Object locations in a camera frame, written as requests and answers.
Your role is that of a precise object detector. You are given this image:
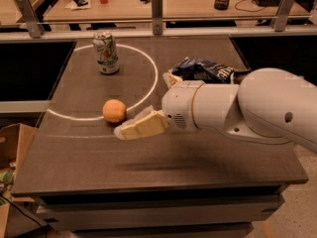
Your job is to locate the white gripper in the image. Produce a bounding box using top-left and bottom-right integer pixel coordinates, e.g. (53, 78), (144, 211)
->
(114, 72), (204, 140)

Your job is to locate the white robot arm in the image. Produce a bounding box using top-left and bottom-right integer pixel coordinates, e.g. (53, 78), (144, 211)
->
(114, 68), (317, 152)

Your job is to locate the blue chip bag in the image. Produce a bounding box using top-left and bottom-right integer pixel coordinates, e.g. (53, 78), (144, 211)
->
(171, 58), (251, 84)

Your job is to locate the orange fruit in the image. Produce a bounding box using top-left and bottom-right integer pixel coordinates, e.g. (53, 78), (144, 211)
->
(102, 99), (127, 123)

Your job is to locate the green white soda can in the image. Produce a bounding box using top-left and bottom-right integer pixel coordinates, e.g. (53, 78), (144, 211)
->
(92, 31), (120, 74)

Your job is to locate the black mesh pen cup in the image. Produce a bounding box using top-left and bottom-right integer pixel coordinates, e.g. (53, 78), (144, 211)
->
(214, 0), (230, 10)

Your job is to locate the grey drawer cabinet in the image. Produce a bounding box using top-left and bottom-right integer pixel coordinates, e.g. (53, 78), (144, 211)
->
(34, 183), (287, 238)

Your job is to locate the cardboard box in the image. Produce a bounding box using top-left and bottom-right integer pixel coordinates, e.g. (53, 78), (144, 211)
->
(0, 123), (37, 178)

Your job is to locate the middle metal bracket post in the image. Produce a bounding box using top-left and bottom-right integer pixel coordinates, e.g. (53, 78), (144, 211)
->
(152, 0), (162, 35)

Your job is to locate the metal bracket post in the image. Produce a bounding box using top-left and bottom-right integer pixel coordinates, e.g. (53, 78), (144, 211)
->
(152, 0), (162, 35)
(270, 0), (295, 32)
(15, 0), (44, 39)

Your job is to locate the black cable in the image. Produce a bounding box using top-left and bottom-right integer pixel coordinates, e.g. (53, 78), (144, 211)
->
(234, 0), (267, 13)

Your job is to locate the left metal bracket post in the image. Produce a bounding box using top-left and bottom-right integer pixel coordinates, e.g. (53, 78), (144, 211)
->
(15, 0), (44, 39)

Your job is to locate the right metal bracket post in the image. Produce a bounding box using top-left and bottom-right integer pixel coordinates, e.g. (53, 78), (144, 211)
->
(270, 0), (295, 32)

